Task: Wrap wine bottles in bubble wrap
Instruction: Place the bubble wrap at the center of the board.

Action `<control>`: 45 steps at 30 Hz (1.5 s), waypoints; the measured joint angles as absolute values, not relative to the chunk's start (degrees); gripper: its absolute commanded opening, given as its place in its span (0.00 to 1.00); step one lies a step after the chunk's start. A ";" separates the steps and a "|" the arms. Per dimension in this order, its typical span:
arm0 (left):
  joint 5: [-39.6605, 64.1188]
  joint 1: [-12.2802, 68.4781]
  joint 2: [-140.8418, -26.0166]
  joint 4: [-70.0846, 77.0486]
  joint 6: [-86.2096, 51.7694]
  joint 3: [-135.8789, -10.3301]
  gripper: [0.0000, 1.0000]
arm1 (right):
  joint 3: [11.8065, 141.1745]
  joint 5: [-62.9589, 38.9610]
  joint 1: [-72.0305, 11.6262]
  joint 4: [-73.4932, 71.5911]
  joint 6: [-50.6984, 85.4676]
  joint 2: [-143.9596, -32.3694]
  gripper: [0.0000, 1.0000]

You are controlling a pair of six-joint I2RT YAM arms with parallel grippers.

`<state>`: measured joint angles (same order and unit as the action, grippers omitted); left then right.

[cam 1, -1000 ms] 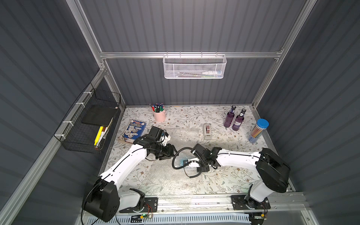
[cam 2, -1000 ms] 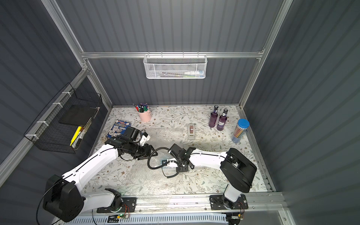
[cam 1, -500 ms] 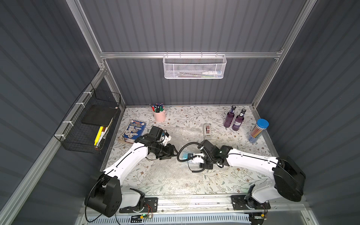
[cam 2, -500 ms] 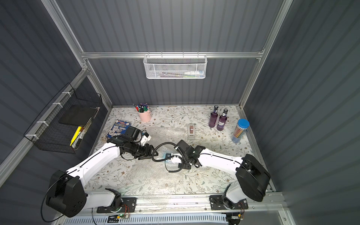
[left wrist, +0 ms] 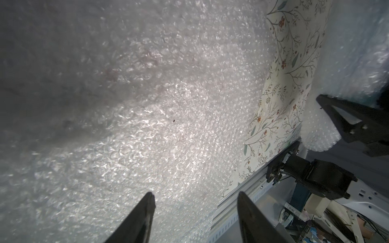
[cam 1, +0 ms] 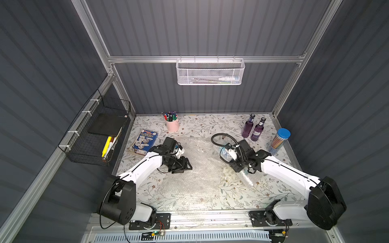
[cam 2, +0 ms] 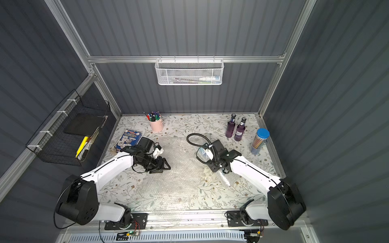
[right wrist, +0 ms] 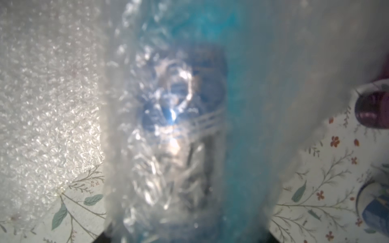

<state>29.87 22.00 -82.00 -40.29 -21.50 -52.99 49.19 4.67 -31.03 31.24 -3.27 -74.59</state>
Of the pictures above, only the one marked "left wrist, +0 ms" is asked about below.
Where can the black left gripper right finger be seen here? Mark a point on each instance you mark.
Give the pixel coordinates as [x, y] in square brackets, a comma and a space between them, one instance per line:
[254, 226]

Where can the blue glass bottle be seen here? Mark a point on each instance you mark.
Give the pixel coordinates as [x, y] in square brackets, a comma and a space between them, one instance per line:
[354, 62]

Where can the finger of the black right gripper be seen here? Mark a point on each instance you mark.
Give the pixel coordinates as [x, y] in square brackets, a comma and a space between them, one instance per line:
[356, 122]

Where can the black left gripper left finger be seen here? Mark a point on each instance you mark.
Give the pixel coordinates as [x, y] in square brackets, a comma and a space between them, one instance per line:
[137, 226]

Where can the clear bubble wrap sheet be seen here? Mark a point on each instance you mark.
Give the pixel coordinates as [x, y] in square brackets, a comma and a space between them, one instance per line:
[104, 101]

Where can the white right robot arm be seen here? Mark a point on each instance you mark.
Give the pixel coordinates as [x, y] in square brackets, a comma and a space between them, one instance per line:
[329, 180]

